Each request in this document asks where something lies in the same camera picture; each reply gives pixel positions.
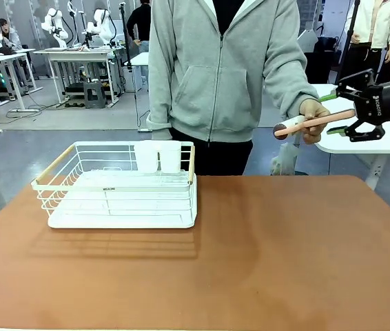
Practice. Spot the seated person in gray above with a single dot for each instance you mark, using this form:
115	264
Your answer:
9	34

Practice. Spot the pink spatula with brown head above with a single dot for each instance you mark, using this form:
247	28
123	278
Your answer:
336	116

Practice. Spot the small white desk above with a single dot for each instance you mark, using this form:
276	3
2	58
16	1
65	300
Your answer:
138	60

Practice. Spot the standing person in white jacket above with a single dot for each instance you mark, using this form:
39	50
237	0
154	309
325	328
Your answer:
374	31

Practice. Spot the person's left hand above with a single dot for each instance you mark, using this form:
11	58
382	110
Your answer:
313	108

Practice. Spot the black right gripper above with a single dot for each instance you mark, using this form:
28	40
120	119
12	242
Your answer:
374	103

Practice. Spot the standing person in black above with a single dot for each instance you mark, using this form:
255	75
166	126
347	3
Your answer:
140	24

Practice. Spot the person's torso in gray hoodie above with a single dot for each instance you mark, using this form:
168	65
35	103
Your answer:
215	69

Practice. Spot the white drain tray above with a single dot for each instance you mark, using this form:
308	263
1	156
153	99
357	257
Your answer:
122	220

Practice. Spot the white desk with seated person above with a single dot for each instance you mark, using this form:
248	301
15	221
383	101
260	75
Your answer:
5	58

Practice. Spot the person's left forearm, gray sleeve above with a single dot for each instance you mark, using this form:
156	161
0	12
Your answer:
288	69

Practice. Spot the person's right forearm, gray sleeve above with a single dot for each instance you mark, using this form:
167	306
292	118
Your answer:
158	89

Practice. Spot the white desk with robots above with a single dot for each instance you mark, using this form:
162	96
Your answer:
78	53

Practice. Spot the gray plastic stool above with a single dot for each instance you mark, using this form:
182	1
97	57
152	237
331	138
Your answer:
95	94

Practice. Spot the white plastic bag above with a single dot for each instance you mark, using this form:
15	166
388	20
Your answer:
284	160

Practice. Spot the white plastic cup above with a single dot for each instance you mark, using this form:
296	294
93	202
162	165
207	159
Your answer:
170	157
145	157

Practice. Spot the black camera stand pole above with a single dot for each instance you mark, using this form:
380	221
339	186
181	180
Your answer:
348	38

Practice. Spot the black tripod pole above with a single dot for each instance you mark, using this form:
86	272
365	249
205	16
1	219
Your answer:
125	34

